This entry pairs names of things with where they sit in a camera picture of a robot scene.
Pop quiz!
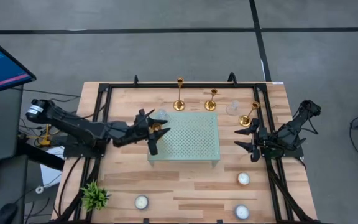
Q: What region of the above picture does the short brass candlestick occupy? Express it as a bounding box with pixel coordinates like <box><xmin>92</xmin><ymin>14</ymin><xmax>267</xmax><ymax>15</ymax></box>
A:
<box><xmin>204</xmin><ymin>88</ymin><xmax>219</xmax><ymax>112</ymax></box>

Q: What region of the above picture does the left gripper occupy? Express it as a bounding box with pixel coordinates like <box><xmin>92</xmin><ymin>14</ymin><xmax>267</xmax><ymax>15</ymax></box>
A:
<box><xmin>112</xmin><ymin>108</ymin><xmax>171</xmax><ymax>156</ymax></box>

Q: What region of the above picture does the medium brass candlestick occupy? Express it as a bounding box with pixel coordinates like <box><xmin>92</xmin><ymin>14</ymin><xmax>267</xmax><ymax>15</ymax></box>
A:
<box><xmin>238</xmin><ymin>101</ymin><xmax>261</xmax><ymax>128</ymax></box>

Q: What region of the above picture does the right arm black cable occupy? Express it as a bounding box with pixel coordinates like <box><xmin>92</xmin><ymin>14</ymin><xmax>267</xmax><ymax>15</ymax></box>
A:
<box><xmin>292</xmin><ymin>101</ymin><xmax>320</xmax><ymax>135</ymax></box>

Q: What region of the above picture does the black computer mouse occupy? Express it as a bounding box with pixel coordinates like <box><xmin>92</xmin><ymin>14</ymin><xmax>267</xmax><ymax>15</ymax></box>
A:
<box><xmin>0</xmin><ymin>202</ymin><xmax>19</xmax><ymax>224</ymax></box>

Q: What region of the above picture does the clear glass candle holder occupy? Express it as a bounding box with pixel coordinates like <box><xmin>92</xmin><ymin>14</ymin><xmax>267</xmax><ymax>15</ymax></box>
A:
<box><xmin>156</xmin><ymin>108</ymin><xmax>171</xmax><ymax>123</ymax></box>
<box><xmin>225</xmin><ymin>99</ymin><xmax>241</xmax><ymax>116</ymax></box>

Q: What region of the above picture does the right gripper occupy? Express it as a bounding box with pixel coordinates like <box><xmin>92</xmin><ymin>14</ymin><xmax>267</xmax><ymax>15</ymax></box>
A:
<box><xmin>234</xmin><ymin>118</ymin><xmax>279</xmax><ymax>162</ymax></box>

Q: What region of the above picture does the white paper sheet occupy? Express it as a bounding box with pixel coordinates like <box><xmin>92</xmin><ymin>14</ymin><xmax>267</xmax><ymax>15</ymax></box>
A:
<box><xmin>39</xmin><ymin>146</ymin><xmax>65</xmax><ymax>188</ymax></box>

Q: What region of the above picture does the black aluminium table frame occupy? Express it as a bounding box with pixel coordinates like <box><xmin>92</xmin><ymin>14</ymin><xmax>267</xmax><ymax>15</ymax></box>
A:
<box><xmin>53</xmin><ymin>73</ymin><xmax>323</xmax><ymax>224</ymax></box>

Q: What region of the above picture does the tall brass candlestick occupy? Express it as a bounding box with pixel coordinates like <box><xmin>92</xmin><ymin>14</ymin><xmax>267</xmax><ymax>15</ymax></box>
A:
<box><xmin>173</xmin><ymin>77</ymin><xmax>186</xmax><ymax>111</ymax></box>

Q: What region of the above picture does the potted artificial green plant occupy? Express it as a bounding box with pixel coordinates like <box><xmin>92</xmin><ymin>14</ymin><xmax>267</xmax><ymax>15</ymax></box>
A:
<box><xmin>80</xmin><ymin>180</ymin><xmax>111</xmax><ymax>212</ymax></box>

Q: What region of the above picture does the yellow clamp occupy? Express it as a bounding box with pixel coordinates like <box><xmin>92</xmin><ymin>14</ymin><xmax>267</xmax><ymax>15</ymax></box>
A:
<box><xmin>19</xmin><ymin>123</ymin><xmax>61</xmax><ymax>147</ymax></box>

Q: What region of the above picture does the green perforated metal shelf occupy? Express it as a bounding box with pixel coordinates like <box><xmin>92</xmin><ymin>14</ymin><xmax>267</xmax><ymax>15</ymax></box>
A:
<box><xmin>147</xmin><ymin>111</ymin><xmax>221</xmax><ymax>168</ymax></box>

